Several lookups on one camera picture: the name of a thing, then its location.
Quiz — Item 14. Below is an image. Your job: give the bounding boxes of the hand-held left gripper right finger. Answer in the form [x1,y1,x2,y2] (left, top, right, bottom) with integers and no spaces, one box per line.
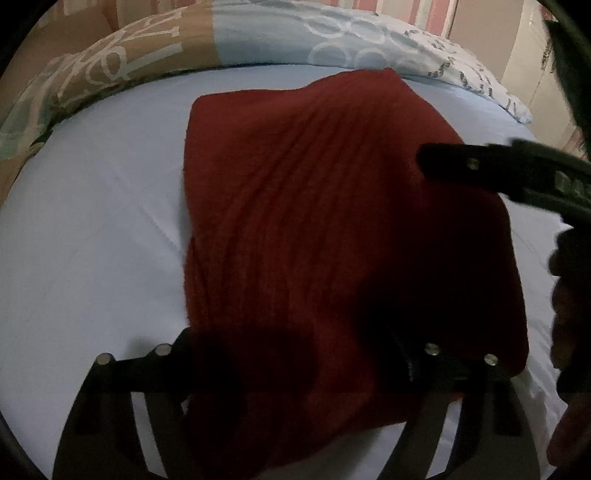
[388,323,541,480]

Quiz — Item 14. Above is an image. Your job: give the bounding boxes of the red knitted sweater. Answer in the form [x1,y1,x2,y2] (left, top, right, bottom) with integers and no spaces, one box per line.
[182,67,529,480]

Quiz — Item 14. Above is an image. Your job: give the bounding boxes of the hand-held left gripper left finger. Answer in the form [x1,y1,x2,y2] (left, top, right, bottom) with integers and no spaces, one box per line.
[51,328,208,480]

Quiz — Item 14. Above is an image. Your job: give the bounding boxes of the person's right hand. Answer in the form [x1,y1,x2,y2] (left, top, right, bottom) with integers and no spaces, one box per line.
[549,226,591,384]

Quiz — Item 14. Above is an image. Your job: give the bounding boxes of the bed with light blue sheet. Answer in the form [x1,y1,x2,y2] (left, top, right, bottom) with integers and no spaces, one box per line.
[0,62,573,480]

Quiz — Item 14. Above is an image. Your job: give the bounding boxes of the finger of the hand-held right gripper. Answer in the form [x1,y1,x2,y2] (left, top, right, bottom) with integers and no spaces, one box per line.
[417,142,513,197]

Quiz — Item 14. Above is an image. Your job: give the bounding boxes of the patterned blue beige duvet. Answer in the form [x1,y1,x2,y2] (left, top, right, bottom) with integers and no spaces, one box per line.
[0,0,534,162]

